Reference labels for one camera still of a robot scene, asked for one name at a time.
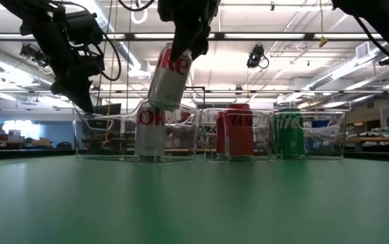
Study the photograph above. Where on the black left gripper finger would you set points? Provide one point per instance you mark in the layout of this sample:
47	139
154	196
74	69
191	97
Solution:
77	91

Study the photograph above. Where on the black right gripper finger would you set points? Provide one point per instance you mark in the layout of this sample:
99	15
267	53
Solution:
184	37
202	45

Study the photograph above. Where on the silver diet cola can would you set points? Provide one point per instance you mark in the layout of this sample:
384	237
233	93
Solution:
150	135
167	84

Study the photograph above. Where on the clear plastic bin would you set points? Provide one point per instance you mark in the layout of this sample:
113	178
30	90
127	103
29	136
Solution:
209	135
106	145
323	142

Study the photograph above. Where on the red cola can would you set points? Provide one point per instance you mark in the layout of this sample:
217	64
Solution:
240	135
220	135

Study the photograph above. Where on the green soda can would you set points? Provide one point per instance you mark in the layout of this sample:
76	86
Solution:
289	135

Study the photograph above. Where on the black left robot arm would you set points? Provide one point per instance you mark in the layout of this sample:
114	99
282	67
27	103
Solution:
35	20

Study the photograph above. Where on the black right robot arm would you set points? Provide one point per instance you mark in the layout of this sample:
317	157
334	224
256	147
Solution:
384	20

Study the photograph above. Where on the black background monitor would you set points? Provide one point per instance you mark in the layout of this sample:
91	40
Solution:
109	109

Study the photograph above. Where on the green table mat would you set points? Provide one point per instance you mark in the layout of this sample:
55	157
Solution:
194	203

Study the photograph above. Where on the white air vent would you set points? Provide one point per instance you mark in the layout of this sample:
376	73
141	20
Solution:
363	51

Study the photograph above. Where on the black ceiling fixture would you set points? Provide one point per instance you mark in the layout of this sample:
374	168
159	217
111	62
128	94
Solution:
386	61

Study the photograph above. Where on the wooden workbench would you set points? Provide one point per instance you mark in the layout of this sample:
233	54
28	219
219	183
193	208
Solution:
377	139

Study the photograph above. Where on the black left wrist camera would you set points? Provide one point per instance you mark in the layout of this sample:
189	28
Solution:
84	27

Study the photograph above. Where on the black hanging camera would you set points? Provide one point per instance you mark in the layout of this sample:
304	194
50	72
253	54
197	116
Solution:
28	51
256	56

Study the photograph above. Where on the black overhead frame beam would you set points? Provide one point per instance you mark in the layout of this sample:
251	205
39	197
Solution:
282	91
309	36

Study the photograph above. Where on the black metal table frame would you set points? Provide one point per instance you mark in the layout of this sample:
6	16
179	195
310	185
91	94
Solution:
377	156

